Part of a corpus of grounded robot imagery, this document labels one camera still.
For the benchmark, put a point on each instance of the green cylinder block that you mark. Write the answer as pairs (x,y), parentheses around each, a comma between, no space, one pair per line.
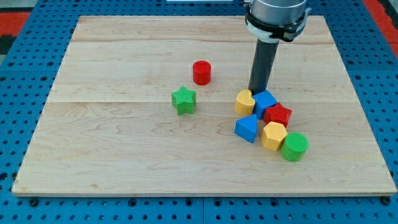
(294,146)

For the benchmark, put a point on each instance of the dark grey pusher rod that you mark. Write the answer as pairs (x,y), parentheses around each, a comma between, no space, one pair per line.
(262,66)

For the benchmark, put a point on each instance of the red cylinder block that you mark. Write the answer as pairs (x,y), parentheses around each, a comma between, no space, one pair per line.
(201,72)

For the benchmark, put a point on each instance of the blue cube block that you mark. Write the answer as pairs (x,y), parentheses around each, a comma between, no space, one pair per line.
(263,100)

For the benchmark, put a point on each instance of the yellow hexagon block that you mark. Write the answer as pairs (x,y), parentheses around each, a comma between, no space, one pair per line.
(273,135)

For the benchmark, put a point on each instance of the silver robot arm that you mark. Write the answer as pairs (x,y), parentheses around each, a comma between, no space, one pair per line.
(274,20)

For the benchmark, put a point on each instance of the red star block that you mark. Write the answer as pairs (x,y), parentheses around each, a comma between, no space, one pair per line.
(278,114)

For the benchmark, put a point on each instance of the yellow heart block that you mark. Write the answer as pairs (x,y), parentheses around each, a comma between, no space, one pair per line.
(244,104)

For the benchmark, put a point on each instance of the light wooden board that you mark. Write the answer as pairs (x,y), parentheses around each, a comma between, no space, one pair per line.
(108,128)

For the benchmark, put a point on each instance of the green star block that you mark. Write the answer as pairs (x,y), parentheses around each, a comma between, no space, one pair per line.
(184,100)

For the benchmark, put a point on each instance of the blue triangle block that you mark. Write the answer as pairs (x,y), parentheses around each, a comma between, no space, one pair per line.
(246,128)

